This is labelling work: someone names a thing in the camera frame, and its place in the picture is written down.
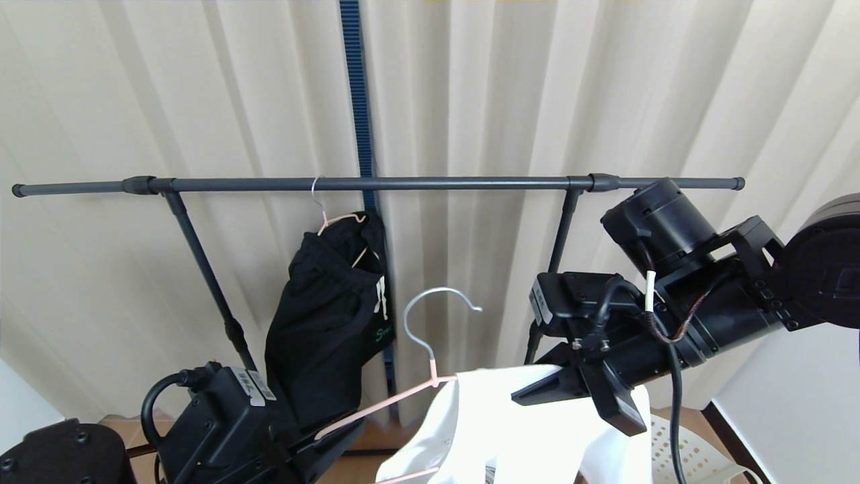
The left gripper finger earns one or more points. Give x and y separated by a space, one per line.
329 454

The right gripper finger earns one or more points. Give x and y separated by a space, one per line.
561 390

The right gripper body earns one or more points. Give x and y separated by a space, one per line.
662 353

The white printed T-shirt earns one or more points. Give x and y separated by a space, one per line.
510 437

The black shorts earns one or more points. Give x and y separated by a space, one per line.
322 323

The white laundry basket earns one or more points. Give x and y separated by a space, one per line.
712 457

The black clothes rack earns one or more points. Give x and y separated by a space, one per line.
470 183

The beige curtain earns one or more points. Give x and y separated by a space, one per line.
168 87
537 87

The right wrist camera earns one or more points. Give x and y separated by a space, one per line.
571 299

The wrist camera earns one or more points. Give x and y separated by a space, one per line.
571 299
215 423

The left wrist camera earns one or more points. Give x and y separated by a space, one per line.
215 423

